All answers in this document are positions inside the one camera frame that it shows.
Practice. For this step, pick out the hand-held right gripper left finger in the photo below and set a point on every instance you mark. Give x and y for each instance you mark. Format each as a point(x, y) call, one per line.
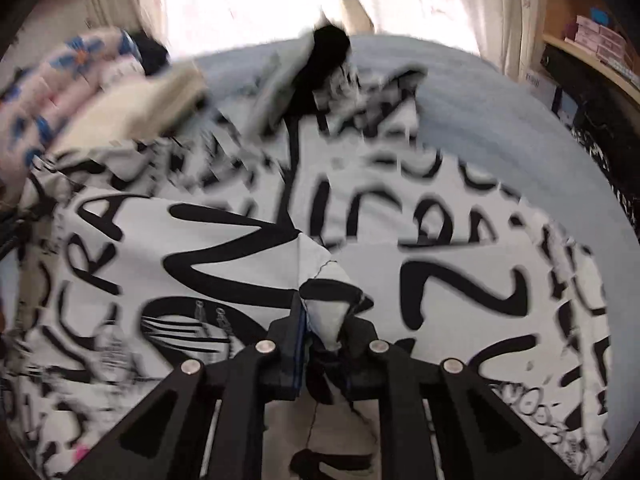
point(250, 385)

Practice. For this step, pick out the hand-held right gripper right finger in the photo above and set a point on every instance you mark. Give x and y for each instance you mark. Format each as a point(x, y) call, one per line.
point(395, 385)

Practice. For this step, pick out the black and white printed jacket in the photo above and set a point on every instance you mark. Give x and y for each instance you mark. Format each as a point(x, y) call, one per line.
point(200, 240)

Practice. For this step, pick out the black clothes pile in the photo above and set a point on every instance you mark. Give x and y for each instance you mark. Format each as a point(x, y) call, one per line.
point(152, 55)

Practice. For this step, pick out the blue bed sheet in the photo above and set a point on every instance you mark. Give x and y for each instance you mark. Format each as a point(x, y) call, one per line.
point(480, 125)

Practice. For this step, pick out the cream folded cloth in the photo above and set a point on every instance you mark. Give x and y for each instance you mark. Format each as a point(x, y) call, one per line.
point(145, 100)

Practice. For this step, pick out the black white speckled cloth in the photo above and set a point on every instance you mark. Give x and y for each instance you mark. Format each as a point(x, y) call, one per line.
point(615, 175)

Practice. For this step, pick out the white cardboard box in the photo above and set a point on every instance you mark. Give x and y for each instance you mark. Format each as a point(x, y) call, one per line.
point(537, 87)

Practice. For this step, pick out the pink floral quilt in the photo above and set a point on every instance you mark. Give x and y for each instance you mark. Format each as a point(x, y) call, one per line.
point(45, 85)

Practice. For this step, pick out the white patterned curtain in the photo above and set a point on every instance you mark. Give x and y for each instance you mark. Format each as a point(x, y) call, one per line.
point(450, 5)
point(250, 0)

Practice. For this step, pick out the pink drawer organizer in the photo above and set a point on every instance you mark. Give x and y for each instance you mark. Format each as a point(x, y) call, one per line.
point(597, 37)

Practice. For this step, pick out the small blue box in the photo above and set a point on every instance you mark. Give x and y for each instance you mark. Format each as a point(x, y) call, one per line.
point(601, 16)

